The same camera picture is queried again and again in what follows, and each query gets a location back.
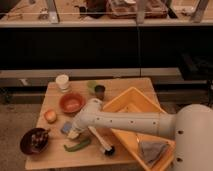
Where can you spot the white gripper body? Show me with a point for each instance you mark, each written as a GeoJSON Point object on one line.
{"type": "Point", "coordinates": [73, 134]}

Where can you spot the blue sponge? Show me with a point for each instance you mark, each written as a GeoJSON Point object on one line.
{"type": "Point", "coordinates": [66, 127]}

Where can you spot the red bowl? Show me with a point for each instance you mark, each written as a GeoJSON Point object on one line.
{"type": "Point", "coordinates": [71, 103]}

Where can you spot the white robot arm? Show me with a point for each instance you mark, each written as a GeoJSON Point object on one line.
{"type": "Point", "coordinates": [191, 127]}

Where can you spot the dark purple bowl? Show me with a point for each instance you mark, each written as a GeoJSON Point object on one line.
{"type": "Point", "coordinates": [34, 141]}

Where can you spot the green pepper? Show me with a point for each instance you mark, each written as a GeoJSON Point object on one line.
{"type": "Point", "coordinates": [84, 143]}

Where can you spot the peach apple fruit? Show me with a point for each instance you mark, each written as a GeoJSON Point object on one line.
{"type": "Point", "coordinates": [50, 116]}

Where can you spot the wooden table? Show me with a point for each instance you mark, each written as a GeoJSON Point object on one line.
{"type": "Point", "coordinates": [55, 157]}

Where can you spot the green cup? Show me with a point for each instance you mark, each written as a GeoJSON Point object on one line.
{"type": "Point", "coordinates": [91, 84]}

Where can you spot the white cup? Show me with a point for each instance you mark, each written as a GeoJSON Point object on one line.
{"type": "Point", "coordinates": [62, 82]}

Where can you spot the yellow tray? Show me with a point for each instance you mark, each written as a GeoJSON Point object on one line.
{"type": "Point", "coordinates": [133, 100]}

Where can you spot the grey cloth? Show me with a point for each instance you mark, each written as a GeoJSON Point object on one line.
{"type": "Point", "coordinates": [152, 151]}

